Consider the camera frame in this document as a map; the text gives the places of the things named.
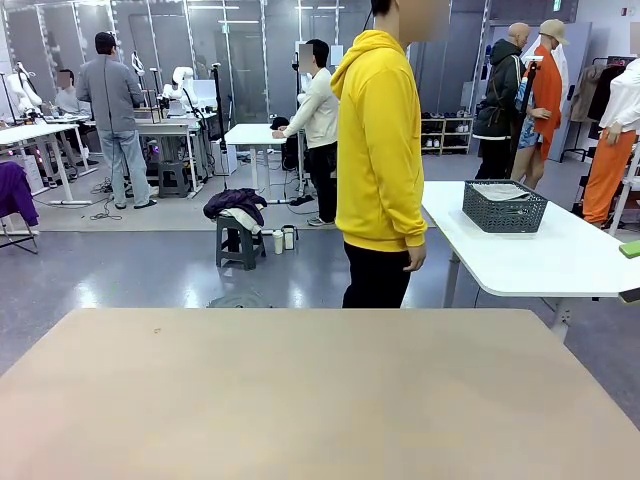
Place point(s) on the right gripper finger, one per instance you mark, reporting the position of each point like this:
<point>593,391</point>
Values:
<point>632,296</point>
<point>632,250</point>

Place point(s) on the dark grey woven basket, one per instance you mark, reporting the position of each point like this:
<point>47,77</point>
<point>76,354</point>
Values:
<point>505,217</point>

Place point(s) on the beige towel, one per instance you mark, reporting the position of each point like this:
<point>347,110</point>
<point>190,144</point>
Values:
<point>500,191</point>

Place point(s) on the white lab robot arm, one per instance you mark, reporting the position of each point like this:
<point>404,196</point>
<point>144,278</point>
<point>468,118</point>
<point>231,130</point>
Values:
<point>175,90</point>
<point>25,95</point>

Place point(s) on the person's right forearm yellow sleeve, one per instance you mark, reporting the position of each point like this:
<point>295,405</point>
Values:
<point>414,210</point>

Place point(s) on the person's right hand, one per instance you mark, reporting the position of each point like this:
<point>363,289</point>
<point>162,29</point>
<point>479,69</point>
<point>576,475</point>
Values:
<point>416,259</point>

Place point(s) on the white side table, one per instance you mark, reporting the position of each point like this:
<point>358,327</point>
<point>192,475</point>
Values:
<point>500,260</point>

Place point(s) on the clothes rack with coats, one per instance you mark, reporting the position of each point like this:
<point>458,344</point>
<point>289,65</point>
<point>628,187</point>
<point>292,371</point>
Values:
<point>582,95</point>

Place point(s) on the mannequin in orange with cap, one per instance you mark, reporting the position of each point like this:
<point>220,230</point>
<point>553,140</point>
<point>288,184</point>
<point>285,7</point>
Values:
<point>547,85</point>

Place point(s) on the black tripod with white top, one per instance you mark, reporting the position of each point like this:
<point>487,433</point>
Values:
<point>531,75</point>

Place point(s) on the mannequin in dark jacket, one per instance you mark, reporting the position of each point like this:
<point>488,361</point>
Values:
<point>502,90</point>

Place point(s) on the wooden shoe rack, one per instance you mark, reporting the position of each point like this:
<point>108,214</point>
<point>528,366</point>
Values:
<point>447,132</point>

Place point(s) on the person in yellow hoodie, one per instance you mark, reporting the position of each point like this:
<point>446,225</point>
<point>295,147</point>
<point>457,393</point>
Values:
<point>375,150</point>

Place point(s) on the person in cream sweater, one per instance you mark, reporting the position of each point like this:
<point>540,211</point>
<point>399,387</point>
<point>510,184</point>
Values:
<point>320,115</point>

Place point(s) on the black and white bottle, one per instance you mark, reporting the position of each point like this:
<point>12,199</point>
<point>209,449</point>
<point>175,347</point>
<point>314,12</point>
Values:
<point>289,239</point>

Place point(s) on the white tumbler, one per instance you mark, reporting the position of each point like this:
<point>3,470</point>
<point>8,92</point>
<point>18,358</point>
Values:
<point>278,242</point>

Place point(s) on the black bag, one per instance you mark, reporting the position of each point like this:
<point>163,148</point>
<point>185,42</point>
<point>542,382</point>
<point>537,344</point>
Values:
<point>280,122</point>

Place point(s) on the cream garment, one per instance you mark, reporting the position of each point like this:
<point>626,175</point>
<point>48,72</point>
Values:
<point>245,217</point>

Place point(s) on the round floor plate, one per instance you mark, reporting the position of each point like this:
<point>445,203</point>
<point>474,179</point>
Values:
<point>240,301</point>

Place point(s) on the white standing desk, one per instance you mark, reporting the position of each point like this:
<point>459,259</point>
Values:
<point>250,134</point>

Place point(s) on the dark purple clothes pile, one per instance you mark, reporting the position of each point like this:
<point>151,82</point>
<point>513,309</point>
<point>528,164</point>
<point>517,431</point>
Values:
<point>235,200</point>

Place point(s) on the dark grey plastic stool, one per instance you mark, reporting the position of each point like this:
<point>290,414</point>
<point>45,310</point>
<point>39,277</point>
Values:
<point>222,250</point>

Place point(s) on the black stand pole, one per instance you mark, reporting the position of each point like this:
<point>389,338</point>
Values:
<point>218,115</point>

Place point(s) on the grey step stool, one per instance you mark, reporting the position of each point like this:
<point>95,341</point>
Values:
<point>172,185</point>

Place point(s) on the grey metal workbench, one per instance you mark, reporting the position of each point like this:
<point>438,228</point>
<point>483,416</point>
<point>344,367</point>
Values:
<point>170,127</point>

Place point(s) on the man in grey jacket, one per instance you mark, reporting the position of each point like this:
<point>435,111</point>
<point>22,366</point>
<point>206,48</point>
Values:
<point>112,100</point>

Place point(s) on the seated person in grey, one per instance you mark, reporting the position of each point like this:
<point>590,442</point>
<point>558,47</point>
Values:
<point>65,100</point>

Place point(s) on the long white desk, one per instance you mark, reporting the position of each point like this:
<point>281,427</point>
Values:
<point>35,131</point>

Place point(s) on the purple garment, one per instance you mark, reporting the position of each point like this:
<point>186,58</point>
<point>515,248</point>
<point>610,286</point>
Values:
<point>15,192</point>

